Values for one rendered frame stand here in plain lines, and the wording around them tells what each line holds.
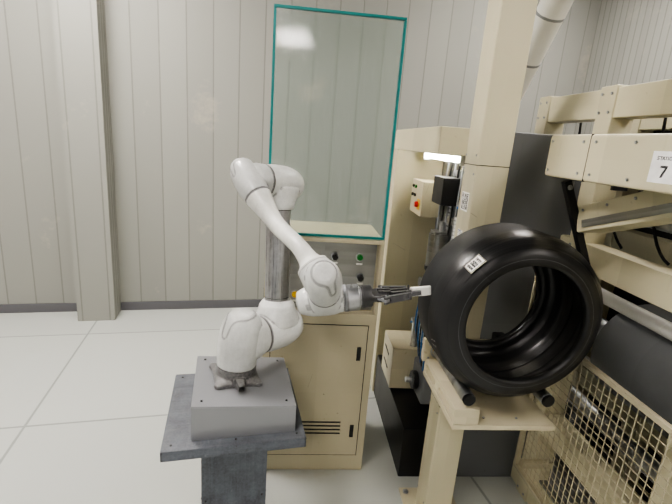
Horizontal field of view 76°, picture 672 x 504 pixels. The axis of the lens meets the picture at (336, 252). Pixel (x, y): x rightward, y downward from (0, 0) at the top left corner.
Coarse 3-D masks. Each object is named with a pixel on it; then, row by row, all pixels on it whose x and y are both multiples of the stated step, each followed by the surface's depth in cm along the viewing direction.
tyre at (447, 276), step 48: (480, 240) 139; (528, 240) 132; (432, 288) 143; (480, 288) 132; (576, 288) 152; (432, 336) 142; (528, 336) 168; (576, 336) 151; (480, 384) 141; (528, 384) 142
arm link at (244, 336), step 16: (224, 320) 163; (240, 320) 160; (256, 320) 163; (224, 336) 160; (240, 336) 159; (256, 336) 163; (224, 352) 160; (240, 352) 160; (256, 352) 165; (224, 368) 162; (240, 368) 162
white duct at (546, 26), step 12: (540, 0) 174; (552, 0) 168; (564, 0) 166; (540, 12) 174; (552, 12) 171; (564, 12) 171; (540, 24) 176; (552, 24) 174; (540, 36) 178; (552, 36) 179; (540, 48) 182; (528, 60) 187; (540, 60) 188; (528, 72) 191; (528, 84) 197
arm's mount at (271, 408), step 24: (216, 360) 180; (264, 360) 186; (264, 384) 167; (288, 384) 170; (192, 408) 147; (216, 408) 149; (240, 408) 152; (264, 408) 154; (288, 408) 156; (192, 432) 150; (216, 432) 152; (240, 432) 154; (264, 432) 156
